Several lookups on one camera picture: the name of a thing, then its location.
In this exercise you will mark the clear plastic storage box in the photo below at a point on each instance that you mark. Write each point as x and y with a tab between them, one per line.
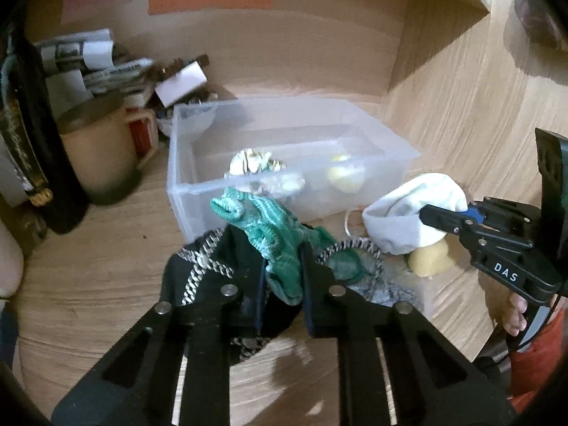
266	142

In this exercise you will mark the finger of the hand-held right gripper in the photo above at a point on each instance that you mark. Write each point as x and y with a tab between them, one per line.
448	221
475	213

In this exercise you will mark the white sock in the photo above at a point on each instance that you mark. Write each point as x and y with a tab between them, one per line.
404	213

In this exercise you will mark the person's orange clothing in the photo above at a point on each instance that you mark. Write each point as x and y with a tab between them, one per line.
537	364

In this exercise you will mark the green knitted sock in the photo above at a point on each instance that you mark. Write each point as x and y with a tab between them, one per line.
270	230

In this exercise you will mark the pale crumpled sock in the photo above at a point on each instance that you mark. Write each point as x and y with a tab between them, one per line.
284	183

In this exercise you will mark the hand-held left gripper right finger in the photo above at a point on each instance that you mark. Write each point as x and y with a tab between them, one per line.
307	288

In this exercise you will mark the wooden shelf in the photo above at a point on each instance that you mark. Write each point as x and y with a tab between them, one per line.
443	22

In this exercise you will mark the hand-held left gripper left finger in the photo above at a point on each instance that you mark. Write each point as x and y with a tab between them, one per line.
259	295

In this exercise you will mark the red packet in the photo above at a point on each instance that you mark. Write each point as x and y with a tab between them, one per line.
143	137

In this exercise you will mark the striped rolled sock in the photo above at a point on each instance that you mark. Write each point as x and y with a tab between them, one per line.
253	162

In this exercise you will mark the dark tall bottle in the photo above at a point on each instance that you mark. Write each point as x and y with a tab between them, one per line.
33	142

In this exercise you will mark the person's right hand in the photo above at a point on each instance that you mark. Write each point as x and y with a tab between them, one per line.
515	315

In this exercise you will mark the grey patterned cloth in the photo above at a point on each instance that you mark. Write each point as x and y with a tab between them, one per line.
381	290

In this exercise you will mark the white cardboard box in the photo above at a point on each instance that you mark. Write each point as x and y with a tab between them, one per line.
182	82

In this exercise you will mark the stack of newspapers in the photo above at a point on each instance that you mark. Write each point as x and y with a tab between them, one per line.
97	60

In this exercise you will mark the brown mug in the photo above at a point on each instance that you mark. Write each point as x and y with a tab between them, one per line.
100	151

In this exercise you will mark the yellow rolled sock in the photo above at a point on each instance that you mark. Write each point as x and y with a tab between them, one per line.
346	176

